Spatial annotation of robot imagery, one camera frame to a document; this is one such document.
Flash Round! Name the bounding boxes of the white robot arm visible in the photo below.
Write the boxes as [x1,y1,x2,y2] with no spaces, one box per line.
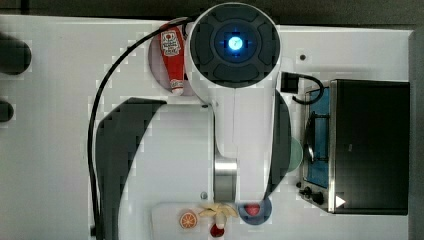
[95,3,291,240]

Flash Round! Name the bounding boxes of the pink round plate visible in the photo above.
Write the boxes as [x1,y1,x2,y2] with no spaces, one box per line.
[148,33,195,97]

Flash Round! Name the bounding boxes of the peeled toy banana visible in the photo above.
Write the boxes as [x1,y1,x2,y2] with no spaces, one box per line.
[199,203,238,229]

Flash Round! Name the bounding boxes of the red ketchup bottle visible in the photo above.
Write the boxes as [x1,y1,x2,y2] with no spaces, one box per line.
[159,27,184,96]

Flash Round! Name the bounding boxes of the green mug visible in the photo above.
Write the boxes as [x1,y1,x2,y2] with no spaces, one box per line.
[288,137,303,172]

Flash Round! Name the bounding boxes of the red toy fruit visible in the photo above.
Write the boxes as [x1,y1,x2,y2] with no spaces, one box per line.
[244,203,260,216]

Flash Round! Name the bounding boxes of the orange slice toy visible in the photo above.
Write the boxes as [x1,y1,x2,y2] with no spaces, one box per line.
[179,211,198,229]

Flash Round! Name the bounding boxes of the blue bowl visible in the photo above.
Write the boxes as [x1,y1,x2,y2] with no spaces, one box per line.
[237,198,272,225]

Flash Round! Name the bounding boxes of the red strawberry toy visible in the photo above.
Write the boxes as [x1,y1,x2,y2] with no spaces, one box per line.
[210,224,225,238]

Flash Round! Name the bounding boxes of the black steel toaster oven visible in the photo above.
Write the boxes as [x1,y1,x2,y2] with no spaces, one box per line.
[297,79,410,215]

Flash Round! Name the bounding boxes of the black round object lower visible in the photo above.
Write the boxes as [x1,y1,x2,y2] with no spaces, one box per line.
[0,101,14,123]

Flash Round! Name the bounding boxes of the black round object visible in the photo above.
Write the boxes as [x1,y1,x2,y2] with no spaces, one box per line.
[0,33,32,75]
[0,101,14,123]

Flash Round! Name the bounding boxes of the black round object upper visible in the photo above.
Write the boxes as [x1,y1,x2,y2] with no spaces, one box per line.
[0,33,32,75]

